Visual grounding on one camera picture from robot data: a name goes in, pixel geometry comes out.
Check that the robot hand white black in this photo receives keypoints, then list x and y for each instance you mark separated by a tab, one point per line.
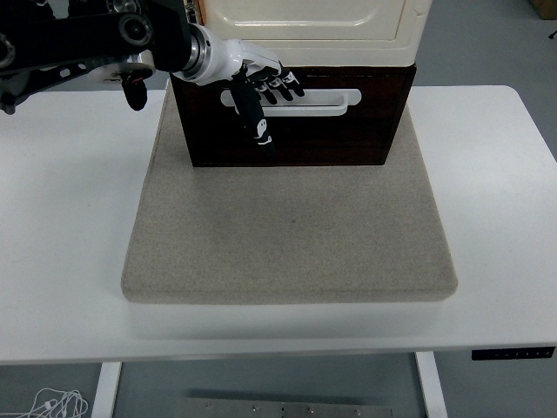
222	58

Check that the dark wood drawer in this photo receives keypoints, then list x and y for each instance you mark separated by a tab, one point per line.
378	100

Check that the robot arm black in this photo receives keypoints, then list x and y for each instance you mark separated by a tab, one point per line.
87	30

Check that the cream plastic cabinet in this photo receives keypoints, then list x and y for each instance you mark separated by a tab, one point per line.
348	48

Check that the dark wood drawer case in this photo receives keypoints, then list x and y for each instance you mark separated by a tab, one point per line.
330	143

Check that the grey felt mat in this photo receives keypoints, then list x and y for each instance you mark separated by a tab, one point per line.
287	226

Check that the brown cardboard box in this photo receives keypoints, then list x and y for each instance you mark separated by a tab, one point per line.
546	8

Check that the white table leg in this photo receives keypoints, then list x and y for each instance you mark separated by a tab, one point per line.
106	392
431	387

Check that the grey metal plate with screws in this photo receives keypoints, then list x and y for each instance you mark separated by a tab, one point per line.
287	409

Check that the black table control panel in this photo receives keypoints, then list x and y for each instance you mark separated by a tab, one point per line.
513	353

